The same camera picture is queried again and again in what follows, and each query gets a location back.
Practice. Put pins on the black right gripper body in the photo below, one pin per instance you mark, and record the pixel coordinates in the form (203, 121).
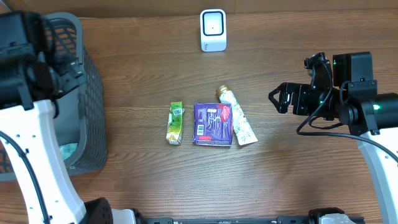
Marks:
(320, 101)

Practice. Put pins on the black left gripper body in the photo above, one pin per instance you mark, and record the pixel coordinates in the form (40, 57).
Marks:
(68, 78)

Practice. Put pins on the white tube gold cap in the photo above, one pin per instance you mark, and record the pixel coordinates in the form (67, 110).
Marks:
(243, 130)

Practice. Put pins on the teal tissue packet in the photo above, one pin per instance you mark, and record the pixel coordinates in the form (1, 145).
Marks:
(67, 150)

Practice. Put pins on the purple Carefree pad packet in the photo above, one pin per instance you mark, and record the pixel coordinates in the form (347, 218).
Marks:
(213, 124)

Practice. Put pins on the green yellow snack packet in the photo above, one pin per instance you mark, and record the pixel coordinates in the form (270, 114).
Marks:
(175, 123)

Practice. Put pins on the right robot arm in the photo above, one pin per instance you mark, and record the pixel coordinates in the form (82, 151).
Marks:
(342, 101)

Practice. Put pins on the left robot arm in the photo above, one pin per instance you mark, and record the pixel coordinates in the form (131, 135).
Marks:
(52, 117)

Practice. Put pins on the white barcode scanner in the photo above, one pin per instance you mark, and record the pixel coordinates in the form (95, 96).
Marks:
(213, 33)

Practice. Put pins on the grey plastic shopping basket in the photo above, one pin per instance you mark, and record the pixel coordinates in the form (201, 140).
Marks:
(26, 79)

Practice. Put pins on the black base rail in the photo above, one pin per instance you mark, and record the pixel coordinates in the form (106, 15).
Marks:
(314, 216)

